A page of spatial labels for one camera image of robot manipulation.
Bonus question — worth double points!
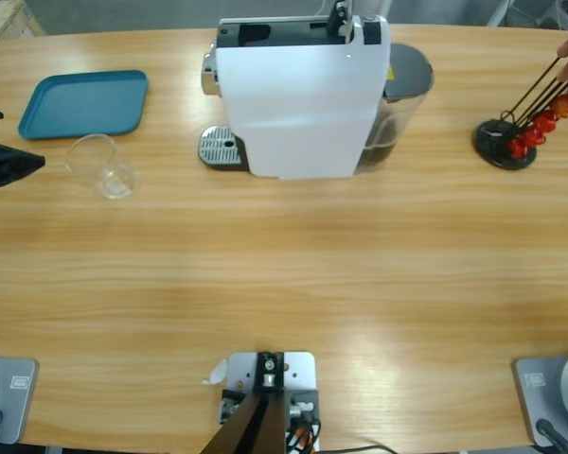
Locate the clear glass cup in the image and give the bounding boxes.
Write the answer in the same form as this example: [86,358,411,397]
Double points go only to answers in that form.
[64,132,141,201]

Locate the white capsule coffee machine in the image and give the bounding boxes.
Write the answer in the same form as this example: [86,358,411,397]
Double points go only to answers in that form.
[197,0,392,182]

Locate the teal plastic tray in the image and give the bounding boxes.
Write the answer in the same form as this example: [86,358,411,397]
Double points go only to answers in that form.
[17,69,151,142]

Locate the wooden crate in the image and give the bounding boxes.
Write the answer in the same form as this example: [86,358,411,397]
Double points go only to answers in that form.
[0,0,46,44]

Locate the white paper tag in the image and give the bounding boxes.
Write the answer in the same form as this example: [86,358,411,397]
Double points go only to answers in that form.
[200,358,229,387]

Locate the dark clear water tank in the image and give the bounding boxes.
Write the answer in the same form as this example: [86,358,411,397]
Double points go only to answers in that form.
[357,42,435,172]

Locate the black capsule holder with rods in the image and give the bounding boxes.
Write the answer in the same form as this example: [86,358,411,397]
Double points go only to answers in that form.
[471,54,568,171]

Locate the white chair leg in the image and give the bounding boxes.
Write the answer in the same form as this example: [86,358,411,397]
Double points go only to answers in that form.
[485,0,510,27]

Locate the arm grey base plate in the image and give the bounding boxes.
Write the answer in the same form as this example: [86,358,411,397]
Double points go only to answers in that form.
[511,349,568,448]
[0,357,41,445]

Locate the white mount block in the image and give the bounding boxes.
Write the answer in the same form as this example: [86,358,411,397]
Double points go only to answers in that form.
[215,350,319,454]

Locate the dark camera post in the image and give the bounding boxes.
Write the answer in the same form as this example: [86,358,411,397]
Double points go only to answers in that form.
[202,350,286,454]

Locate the black cable bundle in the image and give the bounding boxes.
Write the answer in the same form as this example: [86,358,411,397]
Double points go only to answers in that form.
[283,415,323,454]

